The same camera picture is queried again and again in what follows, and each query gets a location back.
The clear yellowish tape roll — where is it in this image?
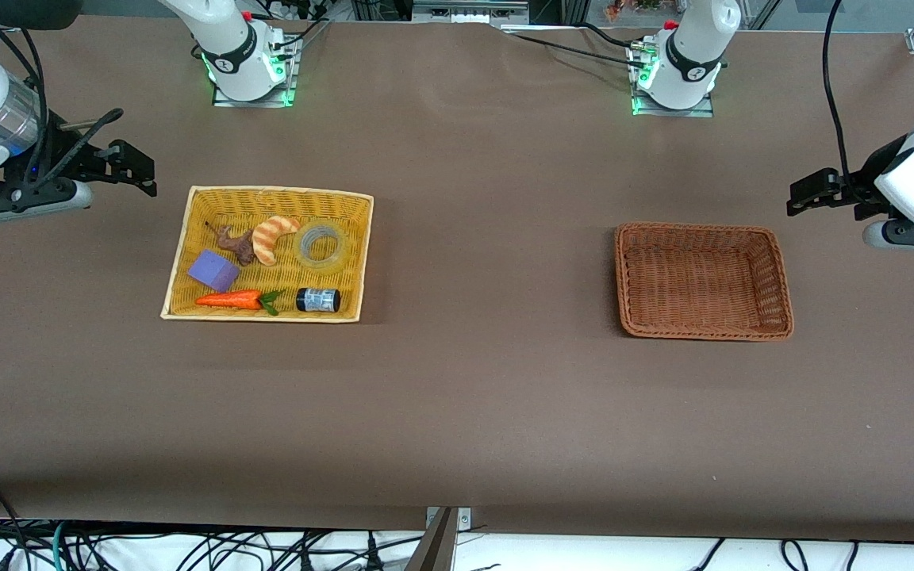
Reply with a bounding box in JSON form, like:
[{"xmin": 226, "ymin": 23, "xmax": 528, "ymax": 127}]
[{"xmin": 294, "ymin": 221, "xmax": 349, "ymax": 274}]

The purple foam block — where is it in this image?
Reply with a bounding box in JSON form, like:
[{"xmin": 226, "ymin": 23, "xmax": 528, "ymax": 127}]
[{"xmin": 187, "ymin": 249, "xmax": 241, "ymax": 293}]

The brown toy animal figure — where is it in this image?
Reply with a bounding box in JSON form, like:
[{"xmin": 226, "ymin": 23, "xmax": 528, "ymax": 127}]
[{"xmin": 208, "ymin": 222, "xmax": 258, "ymax": 267}]

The brown woven basket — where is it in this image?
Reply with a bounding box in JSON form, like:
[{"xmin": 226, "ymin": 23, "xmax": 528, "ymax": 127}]
[{"xmin": 614, "ymin": 221, "xmax": 795, "ymax": 343}]

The toy croissant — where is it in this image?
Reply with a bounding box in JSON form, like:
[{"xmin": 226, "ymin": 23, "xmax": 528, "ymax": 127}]
[{"xmin": 252, "ymin": 215, "xmax": 302, "ymax": 267}]

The orange toy carrot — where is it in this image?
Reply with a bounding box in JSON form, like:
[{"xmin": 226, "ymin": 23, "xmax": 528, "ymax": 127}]
[{"xmin": 195, "ymin": 289, "xmax": 283, "ymax": 316}]

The small black-capped bottle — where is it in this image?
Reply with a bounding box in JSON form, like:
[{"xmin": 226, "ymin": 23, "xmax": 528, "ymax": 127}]
[{"xmin": 295, "ymin": 287, "xmax": 342, "ymax": 313}]

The yellow woven basket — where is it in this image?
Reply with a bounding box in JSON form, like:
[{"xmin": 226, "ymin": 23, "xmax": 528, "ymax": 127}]
[{"xmin": 160, "ymin": 186, "xmax": 374, "ymax": 324}]

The grey equipment box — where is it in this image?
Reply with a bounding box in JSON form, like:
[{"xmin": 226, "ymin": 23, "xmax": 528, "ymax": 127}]
[{"xmin": 411, "ymin": 0, "xmax": 531, "ymax": 25}]

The metal table leg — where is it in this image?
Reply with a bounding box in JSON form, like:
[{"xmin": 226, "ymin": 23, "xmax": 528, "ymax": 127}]
[{"xmin": 405, "ymin": 506, "xmax": 474, "ymax": 571}]

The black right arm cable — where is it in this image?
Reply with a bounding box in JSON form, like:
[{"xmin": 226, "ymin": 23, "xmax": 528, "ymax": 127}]
[{"xmin": 0, "ymin": 14, "xmax": 52, "ymax": 188}]

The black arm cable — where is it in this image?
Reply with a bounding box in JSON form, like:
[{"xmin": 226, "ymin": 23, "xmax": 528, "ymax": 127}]
[
  {"xmin": 0, "ymin": 14, "xmax": 52, "ymax": 188},
  {"xmin": 821, "ymin": 0, "xmax": 859, "ymax": 188}
]

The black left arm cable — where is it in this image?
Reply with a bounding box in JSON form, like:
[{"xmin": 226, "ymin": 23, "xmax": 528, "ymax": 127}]
[{"xmin": 821, "ymin": 0, "xmax": 859, "ymax": 188}]

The black cable on table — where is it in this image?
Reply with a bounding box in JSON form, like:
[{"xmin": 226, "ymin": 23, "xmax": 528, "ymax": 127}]
[{"xmin": 497, "ymin": 24, "xmax": 650, "ymax": 66}]

